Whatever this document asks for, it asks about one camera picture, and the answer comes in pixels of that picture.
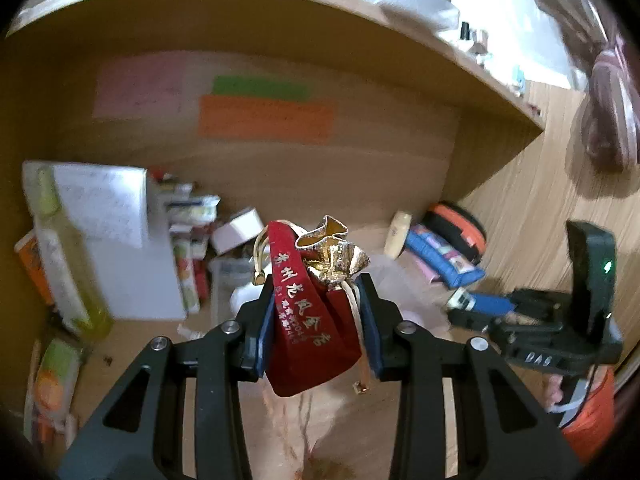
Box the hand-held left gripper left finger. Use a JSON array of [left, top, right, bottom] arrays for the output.
[[55, 290, 276, 480]]

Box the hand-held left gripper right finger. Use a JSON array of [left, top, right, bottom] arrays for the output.
[[357, 272, 586, 480]]

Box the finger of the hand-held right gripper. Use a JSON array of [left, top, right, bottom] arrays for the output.
[[446, 309, 506, 333], [472, 292, 523, 313]]

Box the small white tag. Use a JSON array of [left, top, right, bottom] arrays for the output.
[[447, 287, 476, 311]]

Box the red gold drawstring pouch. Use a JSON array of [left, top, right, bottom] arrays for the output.
[[252, 214, 373, 398]]

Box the white round plastic container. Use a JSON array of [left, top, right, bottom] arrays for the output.
[[229, 282, 263, 323]]

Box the wooden desktop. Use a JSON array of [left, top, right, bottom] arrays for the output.
[[15, 210, 566, 480]]

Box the person's right hand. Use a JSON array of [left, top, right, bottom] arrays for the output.
[[544, 372, 568, 411]]

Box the clear plastic box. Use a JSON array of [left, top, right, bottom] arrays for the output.
[[209, 257, 261, 328]]

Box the blue patchwork pencil case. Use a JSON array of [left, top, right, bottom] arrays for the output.
[[404, 225, 487, 288]]

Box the black orange zip case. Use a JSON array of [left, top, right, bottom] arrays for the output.
[[425, 201, 488, 263]]

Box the red green printed packet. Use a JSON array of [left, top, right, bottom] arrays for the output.
[[172, 237, 211, 313]]

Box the cream lotion tube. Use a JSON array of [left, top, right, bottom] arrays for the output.
[[385, 210, 413, 260]]

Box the white small box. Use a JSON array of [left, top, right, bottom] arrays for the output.
[[210, 207, 264, 256]]

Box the white blue packet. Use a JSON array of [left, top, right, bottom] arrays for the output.
[[167, 194, 221, 226]]

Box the pink brown hanging bag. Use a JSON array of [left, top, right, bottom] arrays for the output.
[[557, 25, 640, 173]]

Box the yellow green bottle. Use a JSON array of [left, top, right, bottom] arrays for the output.
[[32, 165, 113, 338]]

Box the orange sticky note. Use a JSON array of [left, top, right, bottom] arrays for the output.
[[199, 95, 336, 141]]

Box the green orange packet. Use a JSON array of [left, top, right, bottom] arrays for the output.
[[24, 337, 88, 443]]

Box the green sticky note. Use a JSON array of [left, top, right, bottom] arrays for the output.
[[212, 76, 310, 102]]

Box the orange box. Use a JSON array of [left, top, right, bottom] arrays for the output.
[[14, 232, 56, 307]]

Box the pink sticky note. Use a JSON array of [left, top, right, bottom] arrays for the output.
[[92, 57, 183, 121]]

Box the wooden shelf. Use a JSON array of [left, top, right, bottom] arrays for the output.
[[5, 0, 547, 137]]

